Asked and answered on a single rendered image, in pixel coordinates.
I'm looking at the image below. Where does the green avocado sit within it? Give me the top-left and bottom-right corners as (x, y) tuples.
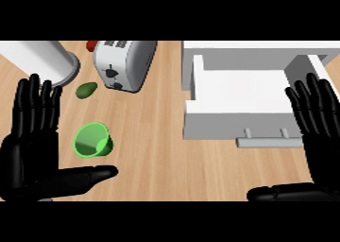
(76, 81), (99, 99)

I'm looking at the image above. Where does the green cup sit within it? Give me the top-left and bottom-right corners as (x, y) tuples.
(73, 121), (117, 159)

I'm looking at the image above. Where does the white open drawer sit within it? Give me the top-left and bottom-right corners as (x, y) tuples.
(183, 54), (340, 141)

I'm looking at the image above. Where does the white cabinet body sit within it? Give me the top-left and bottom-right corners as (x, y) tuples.
(182, 41), (340, 93)

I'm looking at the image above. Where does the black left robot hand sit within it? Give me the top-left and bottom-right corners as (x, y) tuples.
(0, 73), (120, 202)

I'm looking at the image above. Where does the grey drawer handle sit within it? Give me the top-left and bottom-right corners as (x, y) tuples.
(236, 128), (305, 148)

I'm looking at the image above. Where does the white cylindrical appliance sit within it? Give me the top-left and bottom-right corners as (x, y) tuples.
(0, 41), (83, 89)

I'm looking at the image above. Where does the silver toaster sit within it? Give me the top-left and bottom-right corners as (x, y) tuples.
(92, 41), (160, 94)

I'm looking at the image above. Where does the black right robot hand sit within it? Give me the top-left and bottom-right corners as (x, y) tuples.
(246, 72), (340, 202)

